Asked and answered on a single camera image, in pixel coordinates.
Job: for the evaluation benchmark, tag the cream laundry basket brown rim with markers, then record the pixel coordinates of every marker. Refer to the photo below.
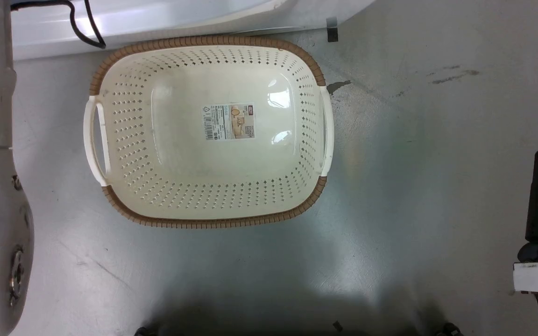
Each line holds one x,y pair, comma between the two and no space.
180,186

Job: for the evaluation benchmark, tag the small black machine foot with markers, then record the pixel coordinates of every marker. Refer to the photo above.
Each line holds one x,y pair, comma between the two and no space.
332,31

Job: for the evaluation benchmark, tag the white washing machine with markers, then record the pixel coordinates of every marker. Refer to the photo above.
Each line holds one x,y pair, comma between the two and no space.
180,18

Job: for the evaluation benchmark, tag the printed paper label sticker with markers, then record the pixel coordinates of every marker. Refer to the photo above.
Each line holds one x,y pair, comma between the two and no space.
228,122

